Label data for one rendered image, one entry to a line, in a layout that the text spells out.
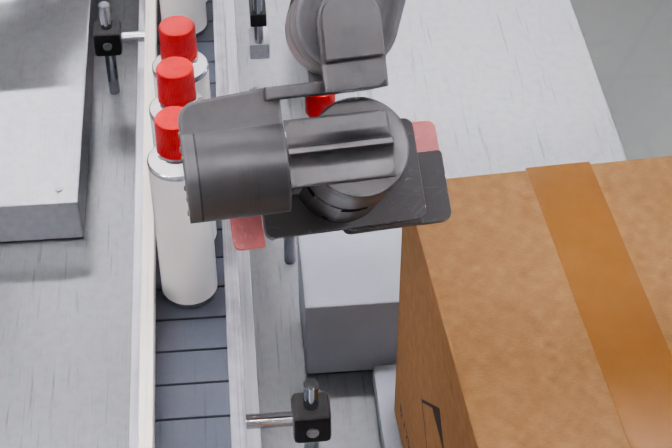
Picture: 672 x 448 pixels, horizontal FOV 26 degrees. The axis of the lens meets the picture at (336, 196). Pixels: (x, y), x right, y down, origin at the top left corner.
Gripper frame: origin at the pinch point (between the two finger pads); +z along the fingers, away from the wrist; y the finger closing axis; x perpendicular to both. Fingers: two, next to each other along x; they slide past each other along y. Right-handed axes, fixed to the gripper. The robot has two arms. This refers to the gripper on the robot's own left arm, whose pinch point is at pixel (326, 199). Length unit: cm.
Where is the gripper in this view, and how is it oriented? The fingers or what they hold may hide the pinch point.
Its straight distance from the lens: 100.2
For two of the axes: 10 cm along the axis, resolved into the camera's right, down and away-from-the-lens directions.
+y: -9.8, 1.3, -1.2
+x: 1.5, 9.8, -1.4
